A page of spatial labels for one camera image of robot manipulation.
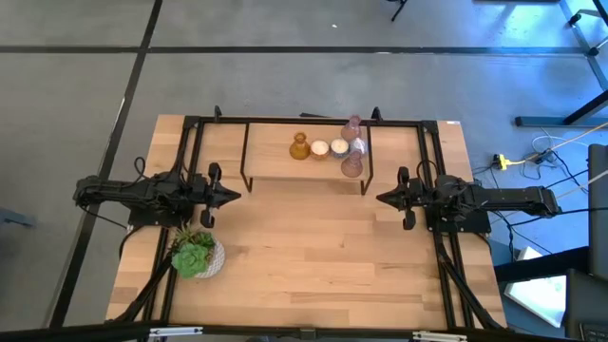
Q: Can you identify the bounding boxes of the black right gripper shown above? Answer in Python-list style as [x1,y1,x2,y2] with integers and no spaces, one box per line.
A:
[376,165,436,232]

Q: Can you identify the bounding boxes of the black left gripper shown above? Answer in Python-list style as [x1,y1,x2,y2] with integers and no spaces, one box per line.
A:
[184,161,242,230]

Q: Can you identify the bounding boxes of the pink ribbed glass candle holder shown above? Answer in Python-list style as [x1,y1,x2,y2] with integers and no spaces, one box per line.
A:
[342,114,365,143]
[340,150,365,180]

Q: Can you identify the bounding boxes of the blue white glass candle holder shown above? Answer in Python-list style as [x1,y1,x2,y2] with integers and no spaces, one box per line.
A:
[349,137,370,158]

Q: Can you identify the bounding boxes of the red patterned votive candle bowl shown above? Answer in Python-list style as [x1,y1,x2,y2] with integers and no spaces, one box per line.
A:
[309,139,331,162]

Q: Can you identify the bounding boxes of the amber ribbed glass candle holder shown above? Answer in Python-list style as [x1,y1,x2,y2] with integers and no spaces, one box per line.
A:
[288,131,312,162]

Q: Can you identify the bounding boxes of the wooden shelf riser black legs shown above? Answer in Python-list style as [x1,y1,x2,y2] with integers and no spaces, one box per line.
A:
[238,116,374,199]

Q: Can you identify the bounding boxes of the green succulent in white pot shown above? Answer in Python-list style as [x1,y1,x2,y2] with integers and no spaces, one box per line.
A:
[169,225,227,280]

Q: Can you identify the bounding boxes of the black bar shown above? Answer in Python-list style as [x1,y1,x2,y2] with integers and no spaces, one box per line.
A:
[493,245,591,285]

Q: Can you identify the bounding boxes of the white panel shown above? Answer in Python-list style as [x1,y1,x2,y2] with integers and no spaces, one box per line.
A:
[503,246,567,329]

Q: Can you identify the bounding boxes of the black tripod leg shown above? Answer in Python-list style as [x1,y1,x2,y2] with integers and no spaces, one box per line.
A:
[387,0,409,23]

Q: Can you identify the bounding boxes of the dark grey cabinet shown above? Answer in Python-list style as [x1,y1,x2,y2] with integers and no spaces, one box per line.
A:
[587,143,608,281]

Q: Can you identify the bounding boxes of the black overhead beam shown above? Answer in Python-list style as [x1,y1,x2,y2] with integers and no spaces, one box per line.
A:
[0,320,608,342]

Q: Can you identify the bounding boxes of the grey floor object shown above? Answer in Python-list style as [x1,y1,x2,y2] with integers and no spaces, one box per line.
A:
[0,207,38,230]

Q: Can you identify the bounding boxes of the black box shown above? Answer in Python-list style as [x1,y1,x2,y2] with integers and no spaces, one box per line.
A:
[563,269,608,342]

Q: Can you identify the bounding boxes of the grey metal desk leg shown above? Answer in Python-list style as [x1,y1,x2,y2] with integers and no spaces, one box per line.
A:
[560,0,608,91]

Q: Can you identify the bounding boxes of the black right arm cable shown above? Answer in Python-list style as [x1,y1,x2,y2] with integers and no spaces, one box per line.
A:
[416,159,441,181]

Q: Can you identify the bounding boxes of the black aluminium table frame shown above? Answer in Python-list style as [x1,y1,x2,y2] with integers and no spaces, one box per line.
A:
[106,104,507,333]

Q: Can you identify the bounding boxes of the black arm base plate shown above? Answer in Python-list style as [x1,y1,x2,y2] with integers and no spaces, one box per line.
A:
[126,203,196,230]
[425,208,492,235]

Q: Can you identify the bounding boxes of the silver bracket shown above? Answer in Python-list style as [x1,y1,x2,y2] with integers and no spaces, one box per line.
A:
[148,326,204,339]
[411,330,469,342]

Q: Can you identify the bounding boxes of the white floor cable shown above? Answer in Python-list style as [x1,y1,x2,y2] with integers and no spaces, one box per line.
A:
[530,134,577,154]

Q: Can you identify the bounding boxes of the blue desk foot frame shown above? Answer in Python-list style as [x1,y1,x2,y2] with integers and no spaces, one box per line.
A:
[515,89,608,128]

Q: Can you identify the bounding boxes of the black floor cable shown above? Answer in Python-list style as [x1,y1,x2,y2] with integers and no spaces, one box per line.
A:
[510,206,608,230]
[550,150,593,194]

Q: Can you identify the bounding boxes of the beige cord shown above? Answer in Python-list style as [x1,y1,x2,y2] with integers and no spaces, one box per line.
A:
[505,121,608,166]
[545,168,608,205]

